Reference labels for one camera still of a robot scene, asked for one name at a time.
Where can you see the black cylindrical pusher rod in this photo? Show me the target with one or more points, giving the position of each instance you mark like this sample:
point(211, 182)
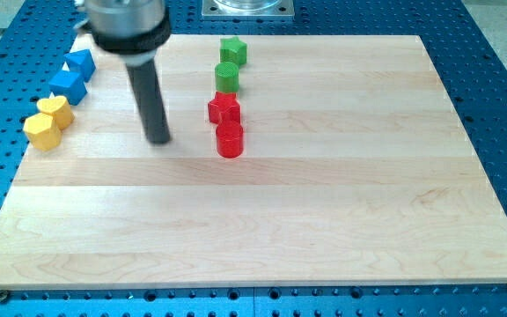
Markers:
point(145, 86)

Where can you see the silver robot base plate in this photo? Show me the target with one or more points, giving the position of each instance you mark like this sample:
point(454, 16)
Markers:
point(247, 9)

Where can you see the yellow heart block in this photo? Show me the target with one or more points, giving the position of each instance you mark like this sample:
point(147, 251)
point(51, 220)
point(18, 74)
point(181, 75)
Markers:
point(59, 108)

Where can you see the red cylinder block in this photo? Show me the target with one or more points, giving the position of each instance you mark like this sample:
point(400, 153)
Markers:
point(230, 139)

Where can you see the red star block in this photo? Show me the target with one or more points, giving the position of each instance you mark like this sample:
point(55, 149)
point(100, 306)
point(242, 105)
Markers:
point(224, 107)

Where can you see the blue cube block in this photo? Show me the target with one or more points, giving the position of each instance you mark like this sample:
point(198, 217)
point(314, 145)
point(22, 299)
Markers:
point(69, 84)

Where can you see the blue triangular block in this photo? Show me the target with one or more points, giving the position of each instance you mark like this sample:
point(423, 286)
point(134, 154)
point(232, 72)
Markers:
point(81, 61)

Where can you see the green star block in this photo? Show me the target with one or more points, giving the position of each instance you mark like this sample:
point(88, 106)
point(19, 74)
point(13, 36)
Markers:
point(233, 50)

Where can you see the wooden board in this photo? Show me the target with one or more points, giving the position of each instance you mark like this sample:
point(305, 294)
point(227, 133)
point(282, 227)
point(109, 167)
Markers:
point(356, 170)

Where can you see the left board clamp screw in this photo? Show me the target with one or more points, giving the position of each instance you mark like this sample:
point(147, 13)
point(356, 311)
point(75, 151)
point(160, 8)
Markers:
point(4, 296)

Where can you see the green cylinder block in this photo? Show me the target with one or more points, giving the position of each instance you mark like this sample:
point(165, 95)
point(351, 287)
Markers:
point(227, 77)

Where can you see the yellow hexagon block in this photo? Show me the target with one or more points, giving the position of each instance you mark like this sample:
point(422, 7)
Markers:
point(42, 131)

